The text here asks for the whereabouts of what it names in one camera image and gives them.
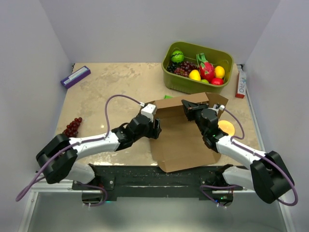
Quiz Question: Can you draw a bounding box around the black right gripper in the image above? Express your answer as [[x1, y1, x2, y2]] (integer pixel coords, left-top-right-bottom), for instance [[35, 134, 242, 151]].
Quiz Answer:
[[181, 101, 209, 136]]

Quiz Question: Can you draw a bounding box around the brown cardboard box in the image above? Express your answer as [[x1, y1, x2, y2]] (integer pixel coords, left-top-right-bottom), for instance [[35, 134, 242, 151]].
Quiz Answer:
[[150, 92, 228, 173]]

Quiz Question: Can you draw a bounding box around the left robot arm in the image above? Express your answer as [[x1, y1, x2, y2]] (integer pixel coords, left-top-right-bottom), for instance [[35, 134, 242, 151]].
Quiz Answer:
[[36, 114, 161, 189]]

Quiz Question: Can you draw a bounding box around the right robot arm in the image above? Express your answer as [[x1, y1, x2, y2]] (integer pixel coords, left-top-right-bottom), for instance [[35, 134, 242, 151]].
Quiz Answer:
[[182, 100, 298, 206]]

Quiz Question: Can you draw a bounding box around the small green box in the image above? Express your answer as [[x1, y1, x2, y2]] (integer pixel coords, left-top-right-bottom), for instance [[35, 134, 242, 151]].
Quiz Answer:
[[164, 95, 173, 99]]

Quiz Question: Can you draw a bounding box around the red white toothpaste box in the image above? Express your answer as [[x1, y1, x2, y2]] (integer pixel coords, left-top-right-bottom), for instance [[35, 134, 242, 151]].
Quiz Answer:
[[235, 71, 247, 99]]

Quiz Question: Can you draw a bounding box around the purple rectangular box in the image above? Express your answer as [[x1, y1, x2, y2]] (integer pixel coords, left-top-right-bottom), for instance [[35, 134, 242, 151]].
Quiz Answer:
[[60, 66, 91, 89]]

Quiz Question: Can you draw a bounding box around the green lime toy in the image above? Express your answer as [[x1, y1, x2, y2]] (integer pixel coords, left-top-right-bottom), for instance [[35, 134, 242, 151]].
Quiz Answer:
[[201, 79, 209, 84]]

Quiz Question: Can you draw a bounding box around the green plastic basket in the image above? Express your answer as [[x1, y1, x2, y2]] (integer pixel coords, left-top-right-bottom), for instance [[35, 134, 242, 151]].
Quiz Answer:
[[162, 42, 234, 94]]

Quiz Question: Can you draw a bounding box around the yellow lemon toy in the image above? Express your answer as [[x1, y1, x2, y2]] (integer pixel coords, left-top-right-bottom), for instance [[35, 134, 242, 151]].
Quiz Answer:
[[189, 70, 201, 81]]

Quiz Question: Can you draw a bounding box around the red apple toy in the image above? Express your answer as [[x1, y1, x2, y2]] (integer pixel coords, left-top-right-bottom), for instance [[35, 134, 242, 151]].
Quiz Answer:
[[211, 77, 225, 86]]

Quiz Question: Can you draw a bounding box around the red grape bunch in basket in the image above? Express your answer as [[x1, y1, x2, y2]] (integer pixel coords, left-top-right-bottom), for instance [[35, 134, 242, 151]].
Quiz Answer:
[[173, 61, 198, 77]]

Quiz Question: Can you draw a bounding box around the pink dragon fruit toy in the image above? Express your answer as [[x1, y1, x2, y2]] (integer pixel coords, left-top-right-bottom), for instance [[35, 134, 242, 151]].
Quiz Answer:
[[196, 53, 215, 83]]

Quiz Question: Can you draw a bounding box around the dark grape bunch in basket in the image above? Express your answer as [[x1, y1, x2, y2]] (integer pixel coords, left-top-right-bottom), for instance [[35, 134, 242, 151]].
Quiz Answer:
[[166, 63, 178, 73]]

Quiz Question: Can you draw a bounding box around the orange round disc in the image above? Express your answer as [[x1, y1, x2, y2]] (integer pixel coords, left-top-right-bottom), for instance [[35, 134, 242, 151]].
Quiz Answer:
[[218, 120, 235, 136]]

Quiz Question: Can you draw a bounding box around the yellow orange fruit toy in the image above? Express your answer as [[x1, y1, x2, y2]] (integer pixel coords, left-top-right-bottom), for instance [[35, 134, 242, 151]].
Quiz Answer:
[[214, 66, 225, 79]]

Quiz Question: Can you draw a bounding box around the green watermelon toy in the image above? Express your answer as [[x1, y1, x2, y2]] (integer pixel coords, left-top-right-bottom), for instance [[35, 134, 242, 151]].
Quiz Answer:
[[170, 49, 184, 63]]

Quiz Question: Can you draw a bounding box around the red grape bunch on table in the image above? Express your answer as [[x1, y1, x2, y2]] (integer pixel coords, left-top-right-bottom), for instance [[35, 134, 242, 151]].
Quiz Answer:
[[62, 117, 83, 138]]

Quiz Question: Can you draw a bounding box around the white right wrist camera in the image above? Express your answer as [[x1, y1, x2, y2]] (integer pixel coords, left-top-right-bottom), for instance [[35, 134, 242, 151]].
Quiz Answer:
[[212, 104, 225, 114]]

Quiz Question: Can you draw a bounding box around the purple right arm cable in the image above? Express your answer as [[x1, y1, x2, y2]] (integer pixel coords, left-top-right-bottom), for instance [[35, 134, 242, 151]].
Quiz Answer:
[[199, 107, 299, 208]]

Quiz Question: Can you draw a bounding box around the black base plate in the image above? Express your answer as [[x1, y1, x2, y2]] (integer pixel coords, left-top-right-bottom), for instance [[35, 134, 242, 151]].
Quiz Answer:
[[72, 165, 242, 206]]

